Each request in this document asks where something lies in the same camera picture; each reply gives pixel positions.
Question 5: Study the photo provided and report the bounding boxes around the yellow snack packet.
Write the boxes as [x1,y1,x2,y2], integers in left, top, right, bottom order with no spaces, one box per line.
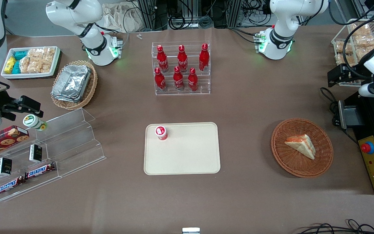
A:
[4,57,17,75]

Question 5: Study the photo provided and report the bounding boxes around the black cable bundle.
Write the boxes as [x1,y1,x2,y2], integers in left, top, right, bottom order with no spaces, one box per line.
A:
[169,0,214,30]

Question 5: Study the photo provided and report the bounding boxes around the oval light wicker basket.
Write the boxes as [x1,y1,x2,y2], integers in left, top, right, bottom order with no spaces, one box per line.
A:
[50,60,98,111]

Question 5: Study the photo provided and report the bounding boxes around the aluminium foil tray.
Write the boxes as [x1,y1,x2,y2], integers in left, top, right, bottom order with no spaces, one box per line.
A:
[53,64,92,98]
[51,88,88,103]

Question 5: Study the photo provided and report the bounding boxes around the black coiled power cable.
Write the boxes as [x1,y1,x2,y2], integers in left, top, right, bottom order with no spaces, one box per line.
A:
[320,87,342,128]

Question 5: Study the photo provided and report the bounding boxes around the white power strip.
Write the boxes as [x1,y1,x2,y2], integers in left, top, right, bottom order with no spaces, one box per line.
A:
[238,12,272,27]

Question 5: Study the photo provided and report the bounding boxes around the red white-lid cup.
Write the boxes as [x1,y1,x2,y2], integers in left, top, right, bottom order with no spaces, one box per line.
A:
[155,125,168,141]

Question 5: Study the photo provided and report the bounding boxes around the clear acrylic stepped shelf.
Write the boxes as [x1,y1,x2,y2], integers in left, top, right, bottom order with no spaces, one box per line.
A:
[34,108,107,178]
[0,130,63,202]

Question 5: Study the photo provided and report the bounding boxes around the black control box yellow panel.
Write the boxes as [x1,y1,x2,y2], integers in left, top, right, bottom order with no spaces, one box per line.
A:
[352,93,374,195]

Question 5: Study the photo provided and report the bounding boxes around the round brown wicker basket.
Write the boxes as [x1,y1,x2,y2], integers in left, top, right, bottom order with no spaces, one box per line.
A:
[271,118,334,178]

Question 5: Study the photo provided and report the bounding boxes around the black arm hose cable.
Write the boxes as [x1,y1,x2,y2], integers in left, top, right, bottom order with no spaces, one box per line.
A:
[328,0,374,80]

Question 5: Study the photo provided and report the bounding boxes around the clear rice cracker bag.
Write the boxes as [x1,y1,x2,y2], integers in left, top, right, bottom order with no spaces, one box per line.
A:
[41,47,56,73]
[28,48,44,74]
[19,57,31,74]

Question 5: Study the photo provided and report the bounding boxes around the clear acrylic bottle rack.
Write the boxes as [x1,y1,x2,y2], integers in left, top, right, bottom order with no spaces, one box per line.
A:
[151,41,211,96]

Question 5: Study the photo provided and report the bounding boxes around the green-lid white cup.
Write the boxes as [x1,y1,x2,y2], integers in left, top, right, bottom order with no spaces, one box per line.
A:
[23,114,48,132]

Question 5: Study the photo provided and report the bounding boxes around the black floor cables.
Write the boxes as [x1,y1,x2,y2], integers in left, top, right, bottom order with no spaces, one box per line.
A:
[296,219,374,234]

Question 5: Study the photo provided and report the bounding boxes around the red cola bottle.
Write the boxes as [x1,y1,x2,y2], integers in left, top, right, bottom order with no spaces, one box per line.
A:
[187,68,199,92]
[177,45,189,73]
[156,45,169,73]
[154,67,167,92]
[199,43,210,72]
[173,66,185,91]

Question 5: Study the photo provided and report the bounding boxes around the bagged fried snack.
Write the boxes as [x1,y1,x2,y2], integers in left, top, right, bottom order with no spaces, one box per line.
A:
[334,53,356,66]
[354,34,374,49]
[335,40,353,54]
[356,47,374,61]
[350,23,372,36]

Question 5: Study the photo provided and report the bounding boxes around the cream plastic tray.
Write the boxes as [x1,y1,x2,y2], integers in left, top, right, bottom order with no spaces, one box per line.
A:
[144,122,221,176]

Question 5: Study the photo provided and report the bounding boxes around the beige cloth bag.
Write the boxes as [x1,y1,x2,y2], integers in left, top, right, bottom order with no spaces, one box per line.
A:
[102,1,143,33]

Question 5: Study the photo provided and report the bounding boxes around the white rectangular snack tray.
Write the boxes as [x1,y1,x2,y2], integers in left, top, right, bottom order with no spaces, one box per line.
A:
[1,46,61,80]

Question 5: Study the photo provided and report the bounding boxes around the small black box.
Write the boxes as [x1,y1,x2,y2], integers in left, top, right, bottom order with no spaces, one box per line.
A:
[0,157,13,176]
[29,144,43,163]

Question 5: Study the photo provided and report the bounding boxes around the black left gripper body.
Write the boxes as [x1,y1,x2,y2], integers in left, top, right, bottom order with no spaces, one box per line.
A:
[345,63,374,85]

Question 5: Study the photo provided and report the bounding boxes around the aluminium frame post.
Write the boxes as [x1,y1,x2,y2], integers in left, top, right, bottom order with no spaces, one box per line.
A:
[227,0,243,28]
[137,0,157,32]

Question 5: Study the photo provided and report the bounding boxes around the white wire rack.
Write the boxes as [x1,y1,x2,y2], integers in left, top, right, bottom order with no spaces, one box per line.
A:
[331,19,374,87]

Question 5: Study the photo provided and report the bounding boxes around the black arm base cables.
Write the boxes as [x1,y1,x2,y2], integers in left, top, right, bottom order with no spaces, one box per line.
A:
[229,27,263,45]

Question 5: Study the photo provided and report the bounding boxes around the triangular sandwich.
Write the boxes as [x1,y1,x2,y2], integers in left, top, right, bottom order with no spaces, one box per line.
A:
[284,134,316,160]

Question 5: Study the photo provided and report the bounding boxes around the Snickers chocolate bar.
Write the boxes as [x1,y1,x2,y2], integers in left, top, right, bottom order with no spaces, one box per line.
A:
[24,162,56,180]
[0,175,25,197]

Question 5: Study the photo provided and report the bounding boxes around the grey black metal bracket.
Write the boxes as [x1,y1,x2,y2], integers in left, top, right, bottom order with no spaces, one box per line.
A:
[338,99,363,130]

